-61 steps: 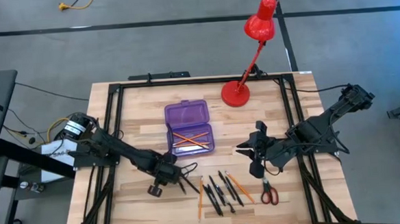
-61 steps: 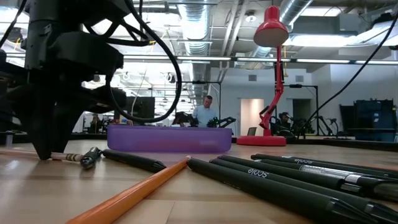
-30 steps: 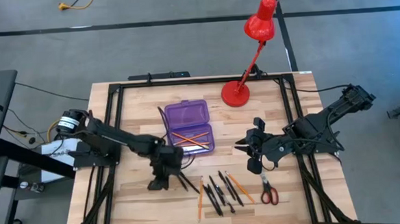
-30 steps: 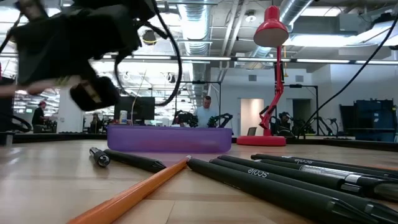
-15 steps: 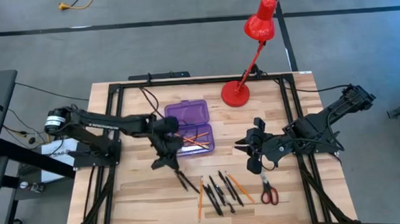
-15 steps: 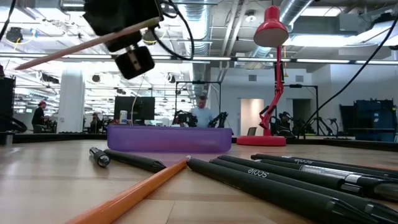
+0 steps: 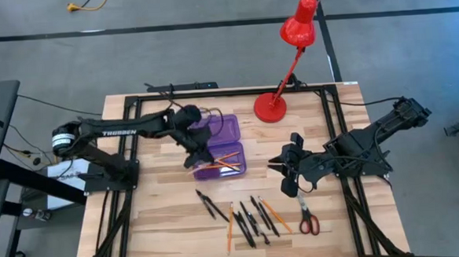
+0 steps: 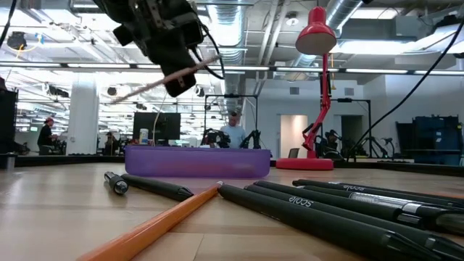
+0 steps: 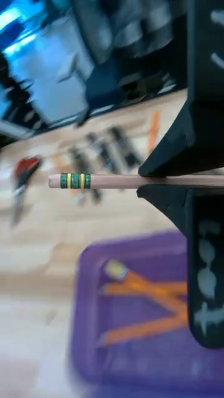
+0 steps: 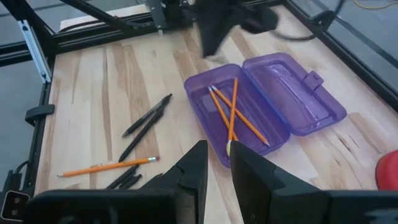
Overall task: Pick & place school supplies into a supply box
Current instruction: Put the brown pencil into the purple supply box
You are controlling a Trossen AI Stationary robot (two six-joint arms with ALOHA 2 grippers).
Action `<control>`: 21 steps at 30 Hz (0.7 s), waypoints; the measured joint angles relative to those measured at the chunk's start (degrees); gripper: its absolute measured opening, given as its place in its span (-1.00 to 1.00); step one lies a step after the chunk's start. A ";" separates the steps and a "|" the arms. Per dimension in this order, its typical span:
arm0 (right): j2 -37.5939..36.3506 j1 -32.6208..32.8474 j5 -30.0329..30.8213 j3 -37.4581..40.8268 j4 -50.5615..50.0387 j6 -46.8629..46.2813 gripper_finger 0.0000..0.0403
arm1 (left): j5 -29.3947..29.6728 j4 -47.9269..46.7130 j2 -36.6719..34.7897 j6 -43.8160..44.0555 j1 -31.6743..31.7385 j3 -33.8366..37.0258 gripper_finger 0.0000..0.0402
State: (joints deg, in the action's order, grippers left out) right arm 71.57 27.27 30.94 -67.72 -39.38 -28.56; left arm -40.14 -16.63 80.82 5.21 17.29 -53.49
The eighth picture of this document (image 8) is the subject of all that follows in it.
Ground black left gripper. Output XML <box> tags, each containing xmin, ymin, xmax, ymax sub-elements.
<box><xmin>92</xmin><ymin>0</ymin><xmax>206</xmax><ymax>98</ymax></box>

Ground pale pink pencil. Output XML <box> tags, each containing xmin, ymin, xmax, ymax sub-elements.
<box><xmin>111</xmin><ymin>54</ymin><xmax>221</xmax><ymax>105</ymax></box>

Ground purple plastic supply box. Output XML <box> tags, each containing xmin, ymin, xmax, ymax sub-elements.
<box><xmin>123</xmin><ymin>144</ymin><xmax>272</xmax><ymax>179</ymax></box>

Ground short black marker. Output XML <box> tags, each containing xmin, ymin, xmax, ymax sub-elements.
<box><xmin>104</xmin><ymin>170</ymin><xmax>130</xmax><ymax>196</ymax></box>

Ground orange pencil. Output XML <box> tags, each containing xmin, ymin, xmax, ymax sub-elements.
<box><xmin>76</xmin><ymin>180</ymin><xmax>225</xmax><ymax>261</ymax></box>

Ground black pen scale print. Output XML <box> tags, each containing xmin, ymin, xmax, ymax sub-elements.
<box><xmin>291</xmin><ymin>178</ymin><xmax>464</xmax><ymax>208</ymax></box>
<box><xmin>244</xmin><ymin>183</ymin><xmax>464</xmax><ymax>261</ymax></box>

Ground black computer monitor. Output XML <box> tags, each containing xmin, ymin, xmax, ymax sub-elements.
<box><xmin>132</xmin><ymin>112</ymin><xmax>181</xmax><ymax>146</ymax></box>

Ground person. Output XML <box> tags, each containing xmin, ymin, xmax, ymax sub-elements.
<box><xmin>104</xmin><ymin>131</ymin><xmax>117</xmax><ymax>156</ymax></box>
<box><xmin>220</xmin><ymin>110</ymin><xmax>247</xmax><ymax>149</ymax></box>
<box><xmin>37</xmin><ymin>117</ymin><xmax>58</xmax><ymax>156</ymax></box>

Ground white building column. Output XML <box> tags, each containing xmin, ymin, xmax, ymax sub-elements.
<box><xmin>66</xmin><ymin>78</ymin><xmax>100</xmax><ymax>156</ymax></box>

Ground red desk lamp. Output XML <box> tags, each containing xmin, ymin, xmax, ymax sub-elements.
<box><xmin>275</xmin><ymin>6</ymin><xmax>338</xmax><ymax>171</ymax></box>

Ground black cabinet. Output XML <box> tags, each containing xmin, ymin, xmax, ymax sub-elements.
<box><xmin>0</xmin><ymin>88</ymin><xmax>19</xmax><ymax>155</ymax></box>

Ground blue storage bins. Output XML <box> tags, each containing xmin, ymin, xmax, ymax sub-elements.
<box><xmin>413</xmin><ymin>115</ymin><xmax>464</xmax><ymax>165</ymax></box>

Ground black hanging cable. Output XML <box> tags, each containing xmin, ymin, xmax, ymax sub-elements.
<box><xmin>346</xmin><ymin>20</ymin><xmax>464</xmax><ymax>160</ymax></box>
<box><xmin>0</xmin><ymin>0</ymin><xmax>18</xmax><ymax>50</ymax></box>

